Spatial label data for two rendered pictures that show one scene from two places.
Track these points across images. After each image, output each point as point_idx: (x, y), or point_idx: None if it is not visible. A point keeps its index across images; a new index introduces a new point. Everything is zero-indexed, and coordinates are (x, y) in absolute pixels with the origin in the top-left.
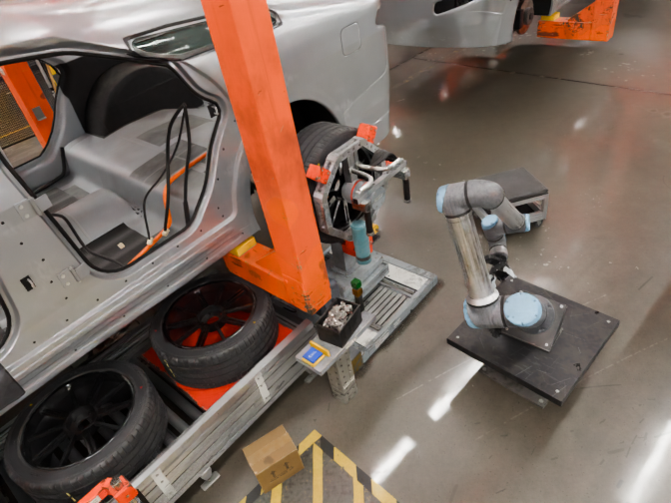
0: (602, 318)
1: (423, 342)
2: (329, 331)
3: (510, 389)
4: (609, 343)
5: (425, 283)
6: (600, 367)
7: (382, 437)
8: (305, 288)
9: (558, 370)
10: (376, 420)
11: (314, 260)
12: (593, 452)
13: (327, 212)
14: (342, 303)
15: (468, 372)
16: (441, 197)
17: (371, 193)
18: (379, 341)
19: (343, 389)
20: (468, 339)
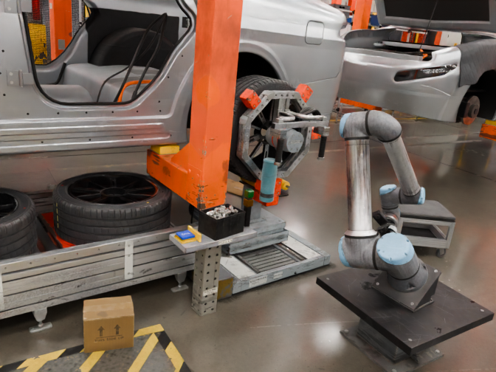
0: (477, 307)
1: (296, 298)
2: (208, 219)
3: (366, 354)
4: (482, 353)
5: (317, 257)
6: (466, 367)
7: (221, 349)
8: (202, 177)
9: (417, 327)
10: (222, 336)
11: (219, 156)
12: None
13: (246, 136)
14: (231, 207)
15: (330, 331)
16: (345, 118)
17: (289, 127)
18: (255, 282)
19: (203, 295)
20: (337, 283)
